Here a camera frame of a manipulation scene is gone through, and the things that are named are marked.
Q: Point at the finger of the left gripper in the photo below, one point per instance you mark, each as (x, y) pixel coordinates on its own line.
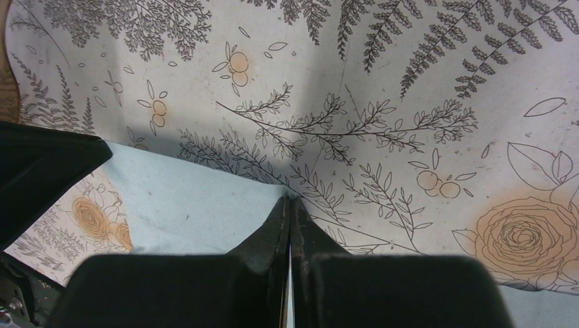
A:
(38, 165)

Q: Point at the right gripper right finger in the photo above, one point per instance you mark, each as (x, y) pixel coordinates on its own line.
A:
(333, 288)

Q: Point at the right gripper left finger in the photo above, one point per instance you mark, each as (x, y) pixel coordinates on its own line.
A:
(246, 287)

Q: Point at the small light blue cloth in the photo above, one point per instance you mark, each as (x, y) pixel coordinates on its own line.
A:
(178, 208)

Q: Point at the brown sunglasses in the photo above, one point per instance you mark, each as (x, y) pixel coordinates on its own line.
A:
(10, 97)

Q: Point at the large light blue cloth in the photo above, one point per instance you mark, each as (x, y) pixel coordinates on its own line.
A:
(541, 308)

